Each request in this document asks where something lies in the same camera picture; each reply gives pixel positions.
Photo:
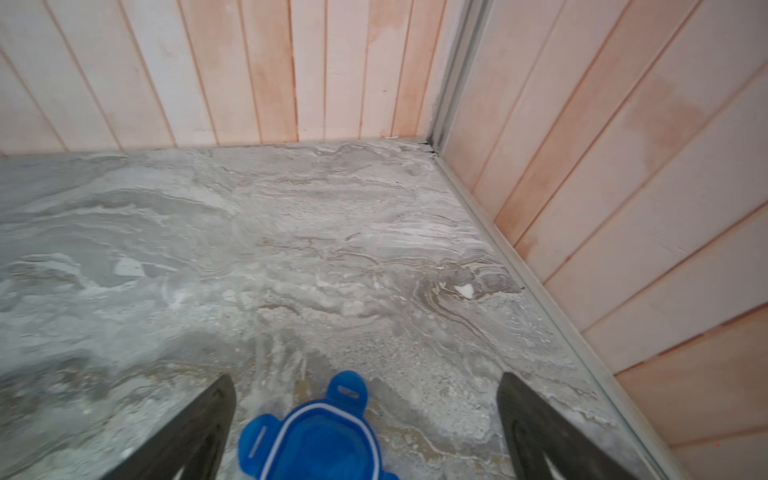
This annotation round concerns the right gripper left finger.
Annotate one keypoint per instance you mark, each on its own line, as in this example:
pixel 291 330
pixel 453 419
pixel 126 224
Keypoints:
pixel 191 445

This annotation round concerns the blue container lid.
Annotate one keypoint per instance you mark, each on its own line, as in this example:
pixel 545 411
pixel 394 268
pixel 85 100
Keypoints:
pixel 327 438

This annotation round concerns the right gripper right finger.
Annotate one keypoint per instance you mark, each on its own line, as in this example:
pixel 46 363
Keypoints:
pixel 539 439

